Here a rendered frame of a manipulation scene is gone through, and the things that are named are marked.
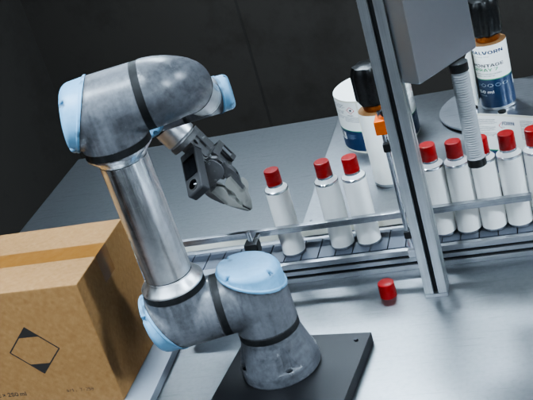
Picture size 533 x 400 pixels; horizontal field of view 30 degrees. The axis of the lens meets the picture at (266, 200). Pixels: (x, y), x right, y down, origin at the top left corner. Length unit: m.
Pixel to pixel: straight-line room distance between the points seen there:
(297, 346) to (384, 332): 0.20
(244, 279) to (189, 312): 0.11
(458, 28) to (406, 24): 0.14
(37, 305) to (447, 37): 0.89
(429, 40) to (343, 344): 0.58
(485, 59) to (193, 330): 1.13
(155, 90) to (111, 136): 0.10
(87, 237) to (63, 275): 0.13
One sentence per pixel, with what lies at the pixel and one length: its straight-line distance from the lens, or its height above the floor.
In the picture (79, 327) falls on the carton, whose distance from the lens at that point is 1.89.
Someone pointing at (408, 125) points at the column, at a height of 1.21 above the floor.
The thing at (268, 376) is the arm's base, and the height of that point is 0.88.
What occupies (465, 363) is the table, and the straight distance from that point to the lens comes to 1.83.
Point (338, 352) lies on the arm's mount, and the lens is 1.89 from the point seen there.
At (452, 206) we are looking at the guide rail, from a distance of 2.05.
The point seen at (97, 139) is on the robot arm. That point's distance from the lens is 1.62.
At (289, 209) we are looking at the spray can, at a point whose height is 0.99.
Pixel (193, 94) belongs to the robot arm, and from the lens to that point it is 1.63.
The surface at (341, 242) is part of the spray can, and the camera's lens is 2.14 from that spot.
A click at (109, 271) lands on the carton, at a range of 1.95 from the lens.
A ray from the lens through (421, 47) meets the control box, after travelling 1.78.
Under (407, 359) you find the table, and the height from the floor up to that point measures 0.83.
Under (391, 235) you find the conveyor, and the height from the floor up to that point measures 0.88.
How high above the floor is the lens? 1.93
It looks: 25 degrees down
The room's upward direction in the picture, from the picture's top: 17 degrees counter-clockwise
